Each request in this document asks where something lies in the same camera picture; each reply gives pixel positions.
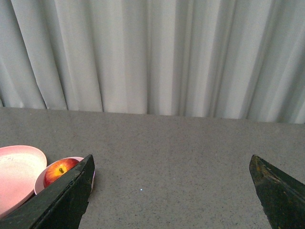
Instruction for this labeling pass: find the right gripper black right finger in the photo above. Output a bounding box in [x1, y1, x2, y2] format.
[249, 155, 305, 229]

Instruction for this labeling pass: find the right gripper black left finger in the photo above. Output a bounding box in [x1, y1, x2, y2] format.
[0, 155, 95, 229]

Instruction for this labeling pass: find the red apple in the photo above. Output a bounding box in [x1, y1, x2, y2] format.
[43, 158, 79, 187]

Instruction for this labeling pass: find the pink bowl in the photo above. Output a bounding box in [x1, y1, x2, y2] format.
[34, 157, 83, 195]

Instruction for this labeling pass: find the pink plate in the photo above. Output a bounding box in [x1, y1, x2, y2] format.
[0, 146, 47, 217]

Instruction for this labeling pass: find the white curtain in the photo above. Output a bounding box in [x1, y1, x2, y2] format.
[0, 0, 305, 124]

